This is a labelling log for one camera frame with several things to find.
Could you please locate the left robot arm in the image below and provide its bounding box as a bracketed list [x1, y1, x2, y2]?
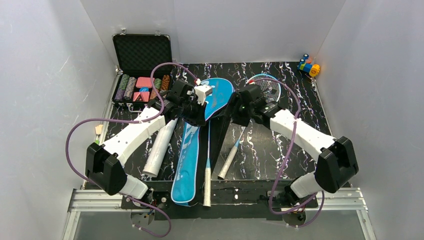
[85, 80, 213, 200]

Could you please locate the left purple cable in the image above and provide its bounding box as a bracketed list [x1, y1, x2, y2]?
[65, 62, 203, 239]

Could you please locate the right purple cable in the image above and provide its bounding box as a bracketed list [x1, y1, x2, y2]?
[248, 77, 326, 229]

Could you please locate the beige wooden block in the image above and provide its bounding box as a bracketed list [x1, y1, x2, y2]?
[94, 124, 104, 135]

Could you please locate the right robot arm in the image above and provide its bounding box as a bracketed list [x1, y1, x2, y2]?
[224, 84, 359, 203]

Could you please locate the blue badminton racket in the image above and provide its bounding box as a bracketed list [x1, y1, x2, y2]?
[217, 73, 281, 180]
[203, 124, 212, 208]

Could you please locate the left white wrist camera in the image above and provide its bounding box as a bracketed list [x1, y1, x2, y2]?
[194, 84, 213, 106]

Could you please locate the purple cable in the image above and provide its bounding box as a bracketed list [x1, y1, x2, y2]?
[248, 77, 326, 229]
[65, 62, 203, 239]

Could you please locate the colourful toy block train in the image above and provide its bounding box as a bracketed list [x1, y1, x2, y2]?
[297, 53, 321, 77]

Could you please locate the white shuttlecock tube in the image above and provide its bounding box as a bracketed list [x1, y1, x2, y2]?
[141, 119, 178, 178]

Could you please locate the blue racket bag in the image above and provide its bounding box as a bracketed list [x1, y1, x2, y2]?
[171, 77, 235, 207]

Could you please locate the black poker chip case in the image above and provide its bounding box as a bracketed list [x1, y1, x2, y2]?
[111, 33, 172, 107]

